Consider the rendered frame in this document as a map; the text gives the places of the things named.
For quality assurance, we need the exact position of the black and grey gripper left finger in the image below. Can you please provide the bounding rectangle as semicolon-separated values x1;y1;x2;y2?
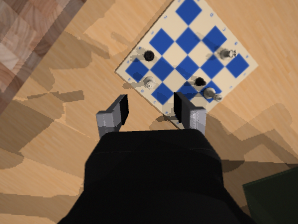
96;94;129;139

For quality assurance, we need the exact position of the blue and cream chessboard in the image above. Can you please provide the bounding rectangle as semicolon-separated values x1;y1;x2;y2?
117;0;258;129

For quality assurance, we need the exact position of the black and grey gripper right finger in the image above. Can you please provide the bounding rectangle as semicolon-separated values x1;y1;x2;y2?
174;92;206;135

